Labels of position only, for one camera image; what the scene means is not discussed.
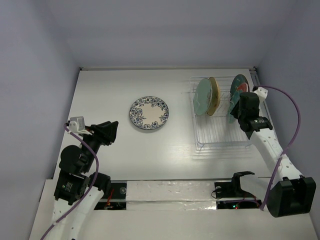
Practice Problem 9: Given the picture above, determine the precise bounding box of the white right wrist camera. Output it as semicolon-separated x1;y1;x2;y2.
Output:
252;86;268;103

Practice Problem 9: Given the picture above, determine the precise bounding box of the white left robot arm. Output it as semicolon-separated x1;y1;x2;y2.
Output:
41;116;119;240

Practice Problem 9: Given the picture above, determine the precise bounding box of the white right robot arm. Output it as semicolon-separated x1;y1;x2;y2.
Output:
230;87;317;218

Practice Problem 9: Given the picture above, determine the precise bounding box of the yellow cream plate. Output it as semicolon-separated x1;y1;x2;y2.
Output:
206;77;221;116

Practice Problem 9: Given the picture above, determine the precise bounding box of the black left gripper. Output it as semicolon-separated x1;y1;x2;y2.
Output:
80;119;119;171

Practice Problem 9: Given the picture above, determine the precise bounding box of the blue floral white plate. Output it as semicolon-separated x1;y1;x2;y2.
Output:
129;96;170;131

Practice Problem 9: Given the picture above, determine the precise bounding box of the white foam strip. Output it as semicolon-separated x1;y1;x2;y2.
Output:
125;180;217;211

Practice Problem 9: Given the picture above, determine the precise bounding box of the light green plate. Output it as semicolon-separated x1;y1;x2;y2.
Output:
193;78;212;116

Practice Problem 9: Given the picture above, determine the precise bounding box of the dark teal brown-rimmed plate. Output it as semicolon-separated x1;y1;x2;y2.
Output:
230;74;250;96

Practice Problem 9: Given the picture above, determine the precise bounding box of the aluminium table edge rail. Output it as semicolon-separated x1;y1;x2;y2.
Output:
249;67;271;120

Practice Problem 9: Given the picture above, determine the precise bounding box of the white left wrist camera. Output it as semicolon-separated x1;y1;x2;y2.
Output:
66;116;90;134

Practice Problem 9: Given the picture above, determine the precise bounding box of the white wire dish rack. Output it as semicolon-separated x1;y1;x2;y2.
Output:
189;76;251;152

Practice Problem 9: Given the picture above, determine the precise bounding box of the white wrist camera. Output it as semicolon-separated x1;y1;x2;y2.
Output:
252;86;268;103
66;116;90;134

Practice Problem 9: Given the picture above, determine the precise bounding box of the red plate teal flower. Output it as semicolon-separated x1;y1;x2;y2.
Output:
227;81;249;124

